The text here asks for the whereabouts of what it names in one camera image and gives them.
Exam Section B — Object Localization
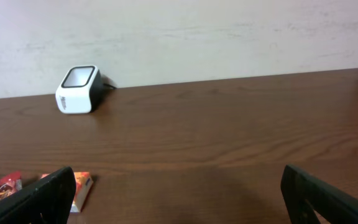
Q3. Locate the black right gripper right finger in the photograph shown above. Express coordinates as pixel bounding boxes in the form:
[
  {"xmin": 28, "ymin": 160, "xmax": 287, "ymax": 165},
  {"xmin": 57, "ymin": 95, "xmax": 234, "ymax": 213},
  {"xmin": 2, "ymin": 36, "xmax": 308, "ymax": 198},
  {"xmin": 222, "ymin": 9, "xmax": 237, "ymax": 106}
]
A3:
[{"xmin": 280, "ymin": 164, "xmax": 358, "ymax": 224}]

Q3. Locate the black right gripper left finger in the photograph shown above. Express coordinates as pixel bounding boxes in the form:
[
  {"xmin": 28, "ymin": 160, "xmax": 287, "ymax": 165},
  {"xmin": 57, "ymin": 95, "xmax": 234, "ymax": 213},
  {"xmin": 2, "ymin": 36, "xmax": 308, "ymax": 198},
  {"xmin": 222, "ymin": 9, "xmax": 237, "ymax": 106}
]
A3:
[{"xmin": 0, "ymin": 167, "xmax": 76, "ymax": 224}]

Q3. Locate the orange small box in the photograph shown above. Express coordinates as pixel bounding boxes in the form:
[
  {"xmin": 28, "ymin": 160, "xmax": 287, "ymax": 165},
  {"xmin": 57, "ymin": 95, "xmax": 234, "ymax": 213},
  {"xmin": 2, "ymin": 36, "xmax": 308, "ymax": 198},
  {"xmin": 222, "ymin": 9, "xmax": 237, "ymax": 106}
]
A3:
[{"xmin": 40, "ymin": 171, "xmax": 94, "ymax": 213}]

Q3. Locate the red chocolate bar wrapper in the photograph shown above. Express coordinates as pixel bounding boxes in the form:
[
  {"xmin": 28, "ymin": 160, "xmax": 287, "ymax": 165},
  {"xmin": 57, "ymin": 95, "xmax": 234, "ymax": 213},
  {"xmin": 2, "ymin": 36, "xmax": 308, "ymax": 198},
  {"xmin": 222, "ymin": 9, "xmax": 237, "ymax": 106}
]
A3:
[{"xmin": 0, "ymin": 171, "xmax": 22, "ymax": 200}]

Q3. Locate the white barcode scanner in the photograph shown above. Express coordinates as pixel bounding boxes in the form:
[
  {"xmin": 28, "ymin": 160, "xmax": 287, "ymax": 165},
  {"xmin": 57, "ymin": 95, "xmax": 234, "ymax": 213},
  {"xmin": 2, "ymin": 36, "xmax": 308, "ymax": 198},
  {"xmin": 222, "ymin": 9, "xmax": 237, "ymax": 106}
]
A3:
[{"xmin": 55, "ymin": 65, "xmax": 116, "ymax": 114}]

